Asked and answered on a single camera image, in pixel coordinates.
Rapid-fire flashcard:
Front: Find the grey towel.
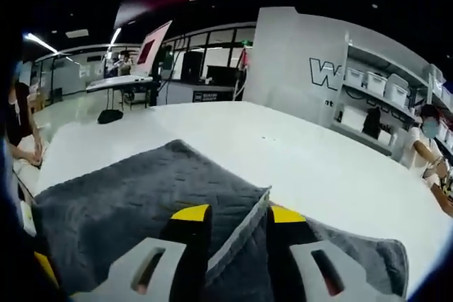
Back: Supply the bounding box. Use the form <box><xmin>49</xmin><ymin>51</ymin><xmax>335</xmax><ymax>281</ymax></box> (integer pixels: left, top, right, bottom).
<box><xmin>30</xmin><ymin>139</ymin><xmax>410</xmax><ymax>302</ymax></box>

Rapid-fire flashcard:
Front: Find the open laptop with red screen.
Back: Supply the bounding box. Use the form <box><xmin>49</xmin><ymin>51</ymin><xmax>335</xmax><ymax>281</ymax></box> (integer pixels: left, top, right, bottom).
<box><xmin>131</xmin><ymin>20</ymin><xmax>173</xmax><ymax>82</ymax></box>

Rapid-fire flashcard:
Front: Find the plain white carton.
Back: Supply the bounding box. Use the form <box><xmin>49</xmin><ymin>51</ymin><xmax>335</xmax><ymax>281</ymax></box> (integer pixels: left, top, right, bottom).
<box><xmin>341</xmin><ymin>107</ymin><xmax>369</xmax><ymax>132</ymax></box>

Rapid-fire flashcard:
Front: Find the small black bag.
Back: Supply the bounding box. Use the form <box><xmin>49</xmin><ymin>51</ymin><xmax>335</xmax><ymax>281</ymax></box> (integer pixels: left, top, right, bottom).
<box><xmin>97</xmin><ymin>108</ymin><xmax>125</xmax><ymax>125</ymax></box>

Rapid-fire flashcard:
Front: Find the black bag on shelf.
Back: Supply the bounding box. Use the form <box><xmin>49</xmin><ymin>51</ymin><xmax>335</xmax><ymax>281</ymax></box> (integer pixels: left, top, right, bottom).
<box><xmin>362</xmin><ymin>106</ymin><xmax>382</xmax><ymax>137</ymax></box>

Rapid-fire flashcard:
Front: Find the black cabinet with label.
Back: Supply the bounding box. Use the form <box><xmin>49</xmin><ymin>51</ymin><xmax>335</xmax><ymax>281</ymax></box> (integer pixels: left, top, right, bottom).
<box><xmin>193</xmin><ymin>79</ymin><xmax>243</xmax><ymax>103</ymax></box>

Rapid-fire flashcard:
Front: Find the brown basket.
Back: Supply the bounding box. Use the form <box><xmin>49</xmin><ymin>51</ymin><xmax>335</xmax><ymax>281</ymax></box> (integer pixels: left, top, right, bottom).
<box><xmin>430</xmin><ymin>184</ymin><xmax>453</xmax><ymax>218</ymax></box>

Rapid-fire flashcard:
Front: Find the black monitor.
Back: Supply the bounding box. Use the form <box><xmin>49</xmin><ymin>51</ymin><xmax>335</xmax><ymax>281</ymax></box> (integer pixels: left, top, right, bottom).
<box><xmin>206</xmin><ymin>64</ymin><xmax>243</xmax><ymax>83</ymax></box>

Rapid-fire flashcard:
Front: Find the black-legged desk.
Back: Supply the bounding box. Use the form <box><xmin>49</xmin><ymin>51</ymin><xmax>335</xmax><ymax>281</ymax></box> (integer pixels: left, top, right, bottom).
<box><xmin>85</xmin><ymin>75</ymin><xmax>159</xmax><ymax>110</ymax></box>

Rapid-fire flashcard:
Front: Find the row of white storage boxes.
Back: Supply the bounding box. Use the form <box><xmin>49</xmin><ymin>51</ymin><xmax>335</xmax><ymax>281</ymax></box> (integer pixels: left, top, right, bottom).
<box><xmin>345</xmin><ymin>64</ymin><xmax>453</xmax><ymax>144</ymax></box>

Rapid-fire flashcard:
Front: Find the white lettered partition panel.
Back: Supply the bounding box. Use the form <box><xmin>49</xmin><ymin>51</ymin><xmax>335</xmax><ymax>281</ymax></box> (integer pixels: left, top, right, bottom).
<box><xmin>242</xmin><ymin>6</ymin><xmax>350</xmax><ymax>129</ymax></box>

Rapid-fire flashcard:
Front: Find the metal shelf rack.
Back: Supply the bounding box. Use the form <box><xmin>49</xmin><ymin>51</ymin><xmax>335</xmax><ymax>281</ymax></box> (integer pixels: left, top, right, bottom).
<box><xmin>331</xmin><ymin>31</ymin><xmax>453</xmax><ymax>161</ymax></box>

